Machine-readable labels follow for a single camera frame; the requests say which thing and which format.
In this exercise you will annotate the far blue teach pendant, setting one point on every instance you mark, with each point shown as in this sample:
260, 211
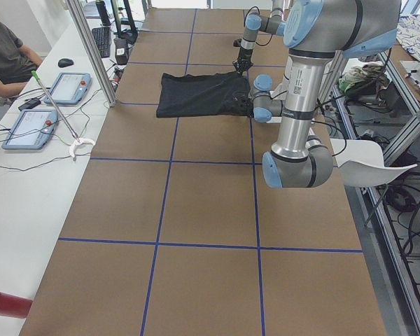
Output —
70, 88

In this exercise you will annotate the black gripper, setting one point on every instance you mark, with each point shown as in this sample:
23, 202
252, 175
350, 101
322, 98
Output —
245, 55
244, 104

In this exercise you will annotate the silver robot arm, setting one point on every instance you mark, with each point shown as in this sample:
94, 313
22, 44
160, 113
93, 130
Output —
254, 23
313, 32

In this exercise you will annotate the near blue teach pendant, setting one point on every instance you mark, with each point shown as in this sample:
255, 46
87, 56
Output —
32, 130

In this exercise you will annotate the black computer mouse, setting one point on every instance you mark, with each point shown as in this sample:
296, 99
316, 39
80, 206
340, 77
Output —
65, 62

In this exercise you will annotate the black keyboard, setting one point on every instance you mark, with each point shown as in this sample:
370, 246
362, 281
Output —
102, 39

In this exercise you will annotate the white reacher grabber stick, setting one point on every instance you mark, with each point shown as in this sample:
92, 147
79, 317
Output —
77, 141

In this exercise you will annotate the red cylinder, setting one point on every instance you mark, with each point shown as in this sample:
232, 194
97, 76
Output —
14, 306

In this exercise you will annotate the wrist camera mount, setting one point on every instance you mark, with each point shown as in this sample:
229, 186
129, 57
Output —
237, 43

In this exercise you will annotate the white plastic chair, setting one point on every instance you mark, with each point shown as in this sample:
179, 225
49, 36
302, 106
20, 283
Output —
361, 163

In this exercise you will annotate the aluminium frame post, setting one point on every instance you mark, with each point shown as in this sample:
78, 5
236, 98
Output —
76, 12

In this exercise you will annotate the blue teach pendant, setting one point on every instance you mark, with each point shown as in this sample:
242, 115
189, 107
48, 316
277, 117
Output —
70, 88
32, 130

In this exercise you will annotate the black printed t-shirt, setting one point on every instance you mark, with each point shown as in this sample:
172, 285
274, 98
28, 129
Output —
204, 95

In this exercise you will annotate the seated person grey shirt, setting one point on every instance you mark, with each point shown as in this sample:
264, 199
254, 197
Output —
17, 62

